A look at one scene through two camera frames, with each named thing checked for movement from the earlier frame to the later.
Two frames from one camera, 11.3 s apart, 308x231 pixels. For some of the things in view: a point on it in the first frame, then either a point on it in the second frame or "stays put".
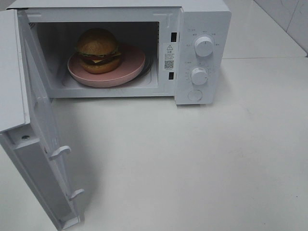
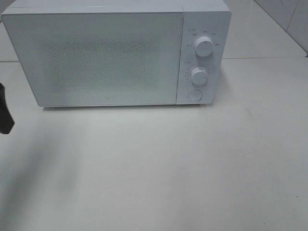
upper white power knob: x=203 y=46 stays put
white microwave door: x=27 y=138 → x=99 y=58
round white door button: x=195 y=95 stays put
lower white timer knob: x=199 y=76 stays put
